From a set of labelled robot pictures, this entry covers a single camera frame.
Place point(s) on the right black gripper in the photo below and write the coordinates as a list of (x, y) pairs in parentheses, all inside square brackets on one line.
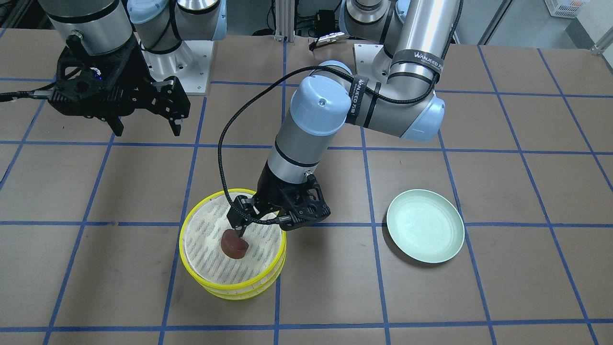
[(140, 79)]

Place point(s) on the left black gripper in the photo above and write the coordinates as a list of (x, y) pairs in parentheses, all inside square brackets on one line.
[(271, 188)]

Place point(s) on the brown bun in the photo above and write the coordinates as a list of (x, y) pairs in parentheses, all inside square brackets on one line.
[(232, 245)]

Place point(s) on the side yellow-rimmed bamboo steamer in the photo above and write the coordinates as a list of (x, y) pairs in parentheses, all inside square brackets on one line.
[(229, 265)]

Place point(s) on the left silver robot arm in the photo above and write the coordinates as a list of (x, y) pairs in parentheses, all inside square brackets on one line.
[(401, 102)]

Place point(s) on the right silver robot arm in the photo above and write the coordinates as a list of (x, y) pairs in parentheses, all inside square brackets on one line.
[(160, 28)]

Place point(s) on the centre yellow-rimmed bamboo steamer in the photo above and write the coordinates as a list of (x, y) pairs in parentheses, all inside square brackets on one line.
[(243, 291)]

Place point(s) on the light green plate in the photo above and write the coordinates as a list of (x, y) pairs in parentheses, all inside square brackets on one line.
[(425, 226)]

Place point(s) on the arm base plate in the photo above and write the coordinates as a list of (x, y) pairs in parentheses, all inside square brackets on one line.
[(373, 64), (195, 76)]

